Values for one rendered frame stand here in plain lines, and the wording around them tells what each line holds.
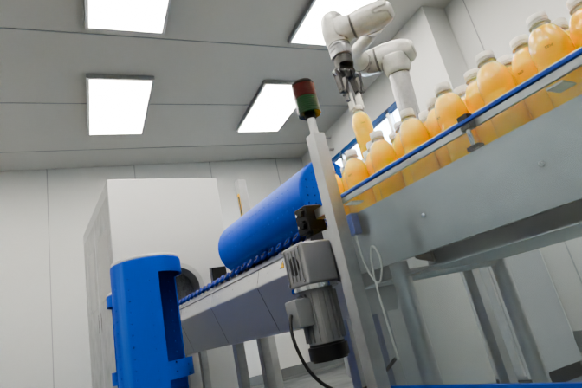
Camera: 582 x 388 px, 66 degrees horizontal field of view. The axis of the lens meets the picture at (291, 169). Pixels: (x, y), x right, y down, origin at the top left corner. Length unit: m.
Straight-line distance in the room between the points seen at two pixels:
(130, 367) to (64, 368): 4.65
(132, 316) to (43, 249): 4.91
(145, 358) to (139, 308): 0.18
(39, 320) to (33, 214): 1.37
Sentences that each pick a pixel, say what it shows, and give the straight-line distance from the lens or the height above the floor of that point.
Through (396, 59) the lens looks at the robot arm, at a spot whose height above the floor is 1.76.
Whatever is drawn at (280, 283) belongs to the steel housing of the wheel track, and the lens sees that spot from 1.87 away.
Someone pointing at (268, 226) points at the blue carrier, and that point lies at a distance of 1.91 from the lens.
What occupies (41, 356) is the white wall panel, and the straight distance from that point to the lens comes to 6.56.
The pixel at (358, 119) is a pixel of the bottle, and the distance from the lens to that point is 1.71.
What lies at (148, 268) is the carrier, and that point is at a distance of 1.90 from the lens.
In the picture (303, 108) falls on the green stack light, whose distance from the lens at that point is 1.21.
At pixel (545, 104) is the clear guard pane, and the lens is 0.89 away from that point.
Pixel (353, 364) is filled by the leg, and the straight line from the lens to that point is 1.63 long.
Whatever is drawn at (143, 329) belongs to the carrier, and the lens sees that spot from 1.88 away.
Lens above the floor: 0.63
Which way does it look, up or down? 19 degrees up
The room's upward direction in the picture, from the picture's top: 13 degrees counter-clockwise
